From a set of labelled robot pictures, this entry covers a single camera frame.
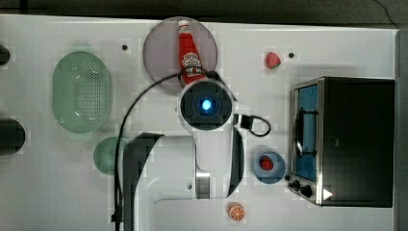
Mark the green plastic colander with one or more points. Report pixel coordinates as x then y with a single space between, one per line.
82 92

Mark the black silver toaster oven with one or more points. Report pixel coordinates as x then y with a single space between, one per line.
343 142

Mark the orange slice toy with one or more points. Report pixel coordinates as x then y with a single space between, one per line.
236 212

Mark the red strawberry in bowl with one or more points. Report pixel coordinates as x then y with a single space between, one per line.
266 163

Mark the red toy strawberry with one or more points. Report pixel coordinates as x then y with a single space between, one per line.
272 60

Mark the black cylinder cup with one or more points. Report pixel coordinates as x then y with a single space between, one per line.
5 55

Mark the black round pan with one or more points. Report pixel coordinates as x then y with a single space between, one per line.
12 136

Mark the red ketchup bottle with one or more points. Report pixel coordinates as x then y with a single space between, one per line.
188 55

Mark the green mug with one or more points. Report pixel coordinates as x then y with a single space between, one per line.
104 155

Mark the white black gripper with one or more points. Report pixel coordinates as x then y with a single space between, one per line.
242 117

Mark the blue small bowl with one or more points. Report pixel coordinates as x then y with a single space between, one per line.
273 176

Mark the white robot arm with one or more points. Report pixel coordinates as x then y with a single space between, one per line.
207 163

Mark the grey round plate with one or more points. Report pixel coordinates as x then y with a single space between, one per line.
160 51

